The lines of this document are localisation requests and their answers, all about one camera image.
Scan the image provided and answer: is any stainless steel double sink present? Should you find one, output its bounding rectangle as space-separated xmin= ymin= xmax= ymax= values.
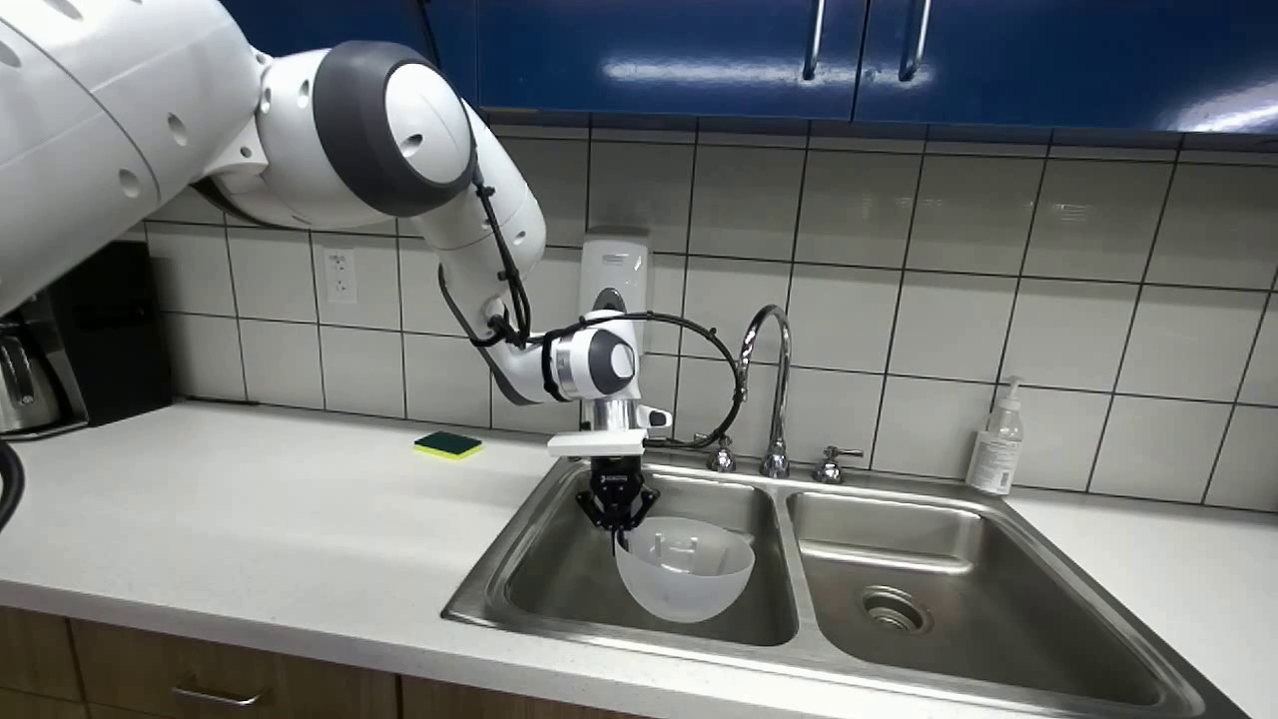
xmin=446 ymin=459 xmax=1244 ymax=719

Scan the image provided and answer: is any white wall soap dispenser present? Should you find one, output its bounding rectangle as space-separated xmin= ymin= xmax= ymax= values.
xmin=579 ymin=236 xmax=649 ymax=313

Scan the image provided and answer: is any silver lower drawer handle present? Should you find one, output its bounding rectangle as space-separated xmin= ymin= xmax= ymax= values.
xmin=166 ymin=684 xmax=264 ymax=712

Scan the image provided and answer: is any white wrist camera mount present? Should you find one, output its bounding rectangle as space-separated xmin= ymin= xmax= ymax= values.
xmin=548 ymin=401 xmax=669 ymax=459

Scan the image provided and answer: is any white pump soap bottle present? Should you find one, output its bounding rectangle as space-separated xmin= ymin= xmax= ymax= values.
xmin=967 ymin=383 xmax=1021 ymax=497

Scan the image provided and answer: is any right chrome faucet knob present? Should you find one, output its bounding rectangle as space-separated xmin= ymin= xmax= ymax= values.
xmin=813 ymin=447 xmax=861 ymax=482

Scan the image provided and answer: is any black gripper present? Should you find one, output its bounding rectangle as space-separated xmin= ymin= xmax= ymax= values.
xmin=579 ymin=455 xmax=660 ymax=552

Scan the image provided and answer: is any blue upper cabinet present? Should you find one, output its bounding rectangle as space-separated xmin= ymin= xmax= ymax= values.
xmin=225 ymin=0 xmax=1278 ymax=137

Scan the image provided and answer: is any white wall outlet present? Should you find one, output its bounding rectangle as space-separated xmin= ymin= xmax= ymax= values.
xmin=318 ymin=248 xmax=359 ymax=306

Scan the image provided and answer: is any left chrome faucet knob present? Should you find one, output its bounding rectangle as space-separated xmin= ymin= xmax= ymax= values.
xmin=701 ymin=434 xmax=736 ymax=470

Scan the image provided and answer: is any black coffee maker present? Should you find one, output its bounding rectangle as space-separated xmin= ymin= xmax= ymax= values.
xmin=0 ymin=238 xmax=177 ymax=439

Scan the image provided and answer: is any wooden lower cabinet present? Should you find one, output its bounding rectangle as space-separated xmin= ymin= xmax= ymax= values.
xmin=0 ymin=608 xmax=617 ymax=719

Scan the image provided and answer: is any chrome faucet knob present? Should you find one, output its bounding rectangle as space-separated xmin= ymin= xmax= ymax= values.
xmin=701 ymin=434 xmax=736 ymax=470
xmin=813 ymin=447 xmax=861 ymax=482

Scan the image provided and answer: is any chrome gooseneck faucet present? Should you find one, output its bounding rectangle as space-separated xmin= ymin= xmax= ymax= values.
xmin=732 ymin=301 xmax=800 ymax=482

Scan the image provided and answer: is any yellow green sponge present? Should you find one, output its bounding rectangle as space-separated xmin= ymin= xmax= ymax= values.
xmin=411 ymin=433 xmax=481 ymax=459

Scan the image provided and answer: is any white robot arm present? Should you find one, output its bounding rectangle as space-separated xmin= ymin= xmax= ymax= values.
xmin=0 ymin=0 xmax=656 ymax=540

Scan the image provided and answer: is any clear plastic bowl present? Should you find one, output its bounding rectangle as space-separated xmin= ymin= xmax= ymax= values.
xmin=615 ymin=514 xmax=754 ymax=623

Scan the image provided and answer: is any silver upper cabinet handle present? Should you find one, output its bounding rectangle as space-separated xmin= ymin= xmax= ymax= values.
xmin=897 ymin=0 xmax=935 ymax=82
xmin=802 ymin=0 xmax=826 ymax=81

